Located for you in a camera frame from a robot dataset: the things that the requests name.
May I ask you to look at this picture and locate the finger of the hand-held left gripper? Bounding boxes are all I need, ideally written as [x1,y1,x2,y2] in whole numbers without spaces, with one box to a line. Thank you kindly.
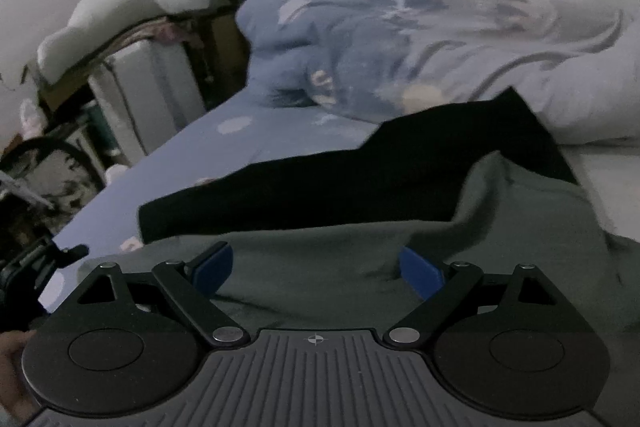
[47,244,90,266]

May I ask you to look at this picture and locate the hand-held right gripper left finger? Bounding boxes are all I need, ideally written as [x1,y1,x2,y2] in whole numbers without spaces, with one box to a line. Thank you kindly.
[75,241,252,350]

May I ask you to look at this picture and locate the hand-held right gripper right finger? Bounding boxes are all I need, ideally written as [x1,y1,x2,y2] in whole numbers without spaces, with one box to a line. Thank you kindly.
[382,246,560,351]

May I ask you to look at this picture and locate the grey-green shirt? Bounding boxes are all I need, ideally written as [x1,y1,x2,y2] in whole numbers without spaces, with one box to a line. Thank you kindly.
[79,151,640,340]

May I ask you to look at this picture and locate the black drawstring pants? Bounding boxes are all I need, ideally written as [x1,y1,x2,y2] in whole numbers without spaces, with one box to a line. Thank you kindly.
[137,86,580,244]

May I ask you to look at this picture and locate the person's left hand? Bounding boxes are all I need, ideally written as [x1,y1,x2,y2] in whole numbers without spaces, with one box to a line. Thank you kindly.
[0,329,40,424]

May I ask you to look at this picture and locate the bed with light blue sheet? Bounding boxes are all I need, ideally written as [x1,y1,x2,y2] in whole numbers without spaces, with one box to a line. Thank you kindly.
[37,84,640,427]

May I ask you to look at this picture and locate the pink white soft item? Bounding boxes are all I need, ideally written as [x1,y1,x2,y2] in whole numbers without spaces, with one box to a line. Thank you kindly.
[19,99,45,138]

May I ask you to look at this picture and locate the white storage box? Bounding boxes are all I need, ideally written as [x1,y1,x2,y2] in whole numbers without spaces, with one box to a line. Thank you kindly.
[89,41,207,158]

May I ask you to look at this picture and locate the light blue duvet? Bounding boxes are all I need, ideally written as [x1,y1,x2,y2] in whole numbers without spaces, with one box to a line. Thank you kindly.
[234,0,640,146]

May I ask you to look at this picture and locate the brown cabinet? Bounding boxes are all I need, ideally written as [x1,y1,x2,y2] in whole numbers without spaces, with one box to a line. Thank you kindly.
[187,0,253,112]

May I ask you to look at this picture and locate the pink cloth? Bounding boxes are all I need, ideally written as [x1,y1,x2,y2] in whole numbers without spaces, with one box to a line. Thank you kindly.
[149,18,193,45]

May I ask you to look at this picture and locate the white plush pillow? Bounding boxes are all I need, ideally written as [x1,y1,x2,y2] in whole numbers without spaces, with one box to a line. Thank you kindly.
[37,0,232,84]

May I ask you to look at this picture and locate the black chair frame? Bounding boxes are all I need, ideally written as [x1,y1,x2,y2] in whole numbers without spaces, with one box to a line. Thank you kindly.
[0,136,107,253]

